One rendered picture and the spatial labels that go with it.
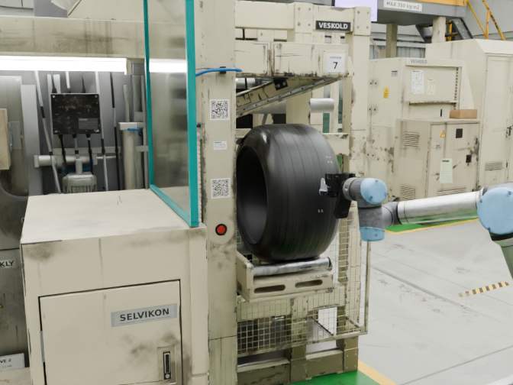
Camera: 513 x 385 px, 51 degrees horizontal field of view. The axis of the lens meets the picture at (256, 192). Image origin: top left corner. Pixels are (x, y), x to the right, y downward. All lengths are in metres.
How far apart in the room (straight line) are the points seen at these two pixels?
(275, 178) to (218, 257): 0.39
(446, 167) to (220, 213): 5.05
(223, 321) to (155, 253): 0.98
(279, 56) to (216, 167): 0.61
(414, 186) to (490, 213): 5.27
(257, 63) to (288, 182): 0.62
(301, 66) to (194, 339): 1.42
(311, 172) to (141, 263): 0.90
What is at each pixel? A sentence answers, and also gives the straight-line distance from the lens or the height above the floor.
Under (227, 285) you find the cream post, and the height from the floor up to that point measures 0.84.
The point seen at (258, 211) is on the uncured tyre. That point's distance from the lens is 2.43.
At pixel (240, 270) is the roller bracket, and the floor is 0.91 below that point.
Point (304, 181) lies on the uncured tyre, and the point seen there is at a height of 1.26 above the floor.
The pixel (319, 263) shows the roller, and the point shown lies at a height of 0.91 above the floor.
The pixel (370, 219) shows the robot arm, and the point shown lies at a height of 1.19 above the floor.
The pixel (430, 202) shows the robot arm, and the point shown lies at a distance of 1.74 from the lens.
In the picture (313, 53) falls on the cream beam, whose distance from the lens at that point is 2.42.
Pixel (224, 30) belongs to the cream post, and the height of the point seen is 1.79.
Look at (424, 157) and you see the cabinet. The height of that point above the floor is 0.82.
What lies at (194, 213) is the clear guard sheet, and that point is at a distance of 1.24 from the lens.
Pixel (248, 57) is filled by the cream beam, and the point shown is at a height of 1.71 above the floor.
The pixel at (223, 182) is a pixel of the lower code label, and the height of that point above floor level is 1.24.
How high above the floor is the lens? 1.57
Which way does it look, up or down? 11 degrees down
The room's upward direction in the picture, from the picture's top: straight up
